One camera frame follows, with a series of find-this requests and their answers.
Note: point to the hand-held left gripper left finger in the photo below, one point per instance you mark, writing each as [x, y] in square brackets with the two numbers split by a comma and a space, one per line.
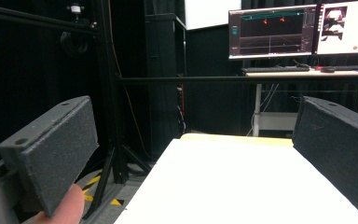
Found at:
[56, 155]

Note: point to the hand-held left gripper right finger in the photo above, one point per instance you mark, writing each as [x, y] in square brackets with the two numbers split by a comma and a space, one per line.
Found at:
[338, 149]

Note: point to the white-legged desk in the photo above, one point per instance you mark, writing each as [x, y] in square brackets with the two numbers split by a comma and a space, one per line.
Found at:
[310, 99]

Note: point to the black computer mouse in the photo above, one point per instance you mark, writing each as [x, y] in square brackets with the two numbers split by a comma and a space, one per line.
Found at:
[327, 70]

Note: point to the black keyboard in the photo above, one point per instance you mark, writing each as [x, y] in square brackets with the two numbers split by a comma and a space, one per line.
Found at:
[275, 69]

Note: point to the monitor with white screen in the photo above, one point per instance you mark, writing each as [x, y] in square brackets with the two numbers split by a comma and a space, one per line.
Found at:
[346, 27]

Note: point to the black cabinet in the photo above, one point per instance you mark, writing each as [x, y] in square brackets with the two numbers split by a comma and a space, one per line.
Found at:
[164, 81]

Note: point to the monitor with dark screen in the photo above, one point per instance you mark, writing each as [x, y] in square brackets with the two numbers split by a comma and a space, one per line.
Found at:
[272, 31]

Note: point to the white board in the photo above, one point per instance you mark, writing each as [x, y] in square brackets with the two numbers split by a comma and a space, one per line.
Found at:
[213, 13]

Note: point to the black metal frame stand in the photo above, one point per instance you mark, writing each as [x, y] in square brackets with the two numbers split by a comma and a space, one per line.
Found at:
[112, 93]

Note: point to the camera on stand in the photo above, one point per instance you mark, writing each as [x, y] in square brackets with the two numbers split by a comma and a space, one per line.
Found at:
[75, 8]

